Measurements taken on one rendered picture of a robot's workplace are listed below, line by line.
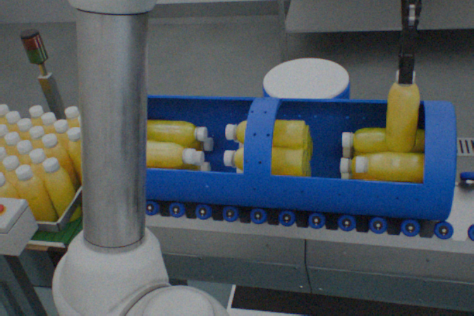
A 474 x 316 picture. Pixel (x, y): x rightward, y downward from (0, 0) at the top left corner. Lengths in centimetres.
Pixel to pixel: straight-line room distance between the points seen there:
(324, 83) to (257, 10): 304
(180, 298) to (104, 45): 38
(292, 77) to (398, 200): 70
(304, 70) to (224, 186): 67
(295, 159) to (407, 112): 28
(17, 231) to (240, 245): 56
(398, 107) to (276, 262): 53
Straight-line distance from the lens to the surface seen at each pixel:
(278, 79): 186
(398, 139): 134
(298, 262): 151
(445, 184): 129
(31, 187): 161
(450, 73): 395
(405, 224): 142
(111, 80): 80
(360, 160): 135
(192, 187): 139
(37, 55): 198
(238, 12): 485
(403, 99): 128
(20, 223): 149
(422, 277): 151
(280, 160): 135
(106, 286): 92
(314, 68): 190
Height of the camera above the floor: 197
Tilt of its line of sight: 37 degrees down
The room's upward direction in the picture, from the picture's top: 8 degrees counter-clockwise
